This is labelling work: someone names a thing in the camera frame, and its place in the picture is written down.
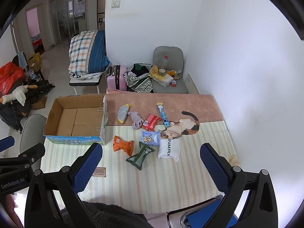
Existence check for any clear plastic bottle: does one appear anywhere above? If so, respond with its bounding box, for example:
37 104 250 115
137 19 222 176
160 56 169 70

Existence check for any wall switch plate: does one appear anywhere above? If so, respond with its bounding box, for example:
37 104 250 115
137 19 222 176
111 0 121 8

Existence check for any purple sock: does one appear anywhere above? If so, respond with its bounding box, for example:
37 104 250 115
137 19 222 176
128 112 144 130

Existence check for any green snack bag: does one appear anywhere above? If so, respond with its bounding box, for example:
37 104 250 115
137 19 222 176
126 142 155 170

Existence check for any grey round chair back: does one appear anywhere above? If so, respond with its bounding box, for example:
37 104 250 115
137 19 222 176
20 114 47 175

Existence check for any orange snack bag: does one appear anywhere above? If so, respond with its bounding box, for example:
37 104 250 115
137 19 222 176
112 135 134 157

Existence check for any small brown cardboard box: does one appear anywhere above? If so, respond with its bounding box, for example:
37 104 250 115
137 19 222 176
31 94 47 110

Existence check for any open cardboard box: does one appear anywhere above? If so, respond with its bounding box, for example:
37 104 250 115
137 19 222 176
43 94 108 145

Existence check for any red orange plastic bag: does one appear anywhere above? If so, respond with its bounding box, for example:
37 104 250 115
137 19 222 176
0 62 26 97

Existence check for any white ONMAX soft pouch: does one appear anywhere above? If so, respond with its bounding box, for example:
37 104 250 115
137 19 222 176
158 139 181 162

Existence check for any plaid and blue bedding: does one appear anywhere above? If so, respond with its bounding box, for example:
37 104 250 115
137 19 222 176
69 30 110 75

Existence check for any light blue tissue pack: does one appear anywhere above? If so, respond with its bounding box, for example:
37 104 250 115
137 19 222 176
140 131 161 146

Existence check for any silver yellow snack bag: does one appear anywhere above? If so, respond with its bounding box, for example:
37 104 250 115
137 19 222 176
117 104 131 124

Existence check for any white goose plush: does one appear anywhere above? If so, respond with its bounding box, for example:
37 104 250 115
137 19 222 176
1 85 38 106

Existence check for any pink suitcase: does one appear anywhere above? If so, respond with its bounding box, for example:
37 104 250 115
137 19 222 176
107 65 127 91

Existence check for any grey chair with clutter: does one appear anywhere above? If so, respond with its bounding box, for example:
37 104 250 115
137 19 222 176
152 46 188 94

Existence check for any long blue stick packet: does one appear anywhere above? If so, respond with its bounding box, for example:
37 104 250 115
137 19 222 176
157 102 171 128

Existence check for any patterned tote bag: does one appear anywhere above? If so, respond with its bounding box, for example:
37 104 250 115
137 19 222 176
123 63 153 93

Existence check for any blue chair seat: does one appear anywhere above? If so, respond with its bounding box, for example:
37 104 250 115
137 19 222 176
166 194 239 228

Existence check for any yellow box on floor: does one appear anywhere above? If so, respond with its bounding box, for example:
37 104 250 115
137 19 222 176
28 52 42 72

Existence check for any red snack packet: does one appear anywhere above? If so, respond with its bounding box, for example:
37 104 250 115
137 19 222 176
141 113 161 131

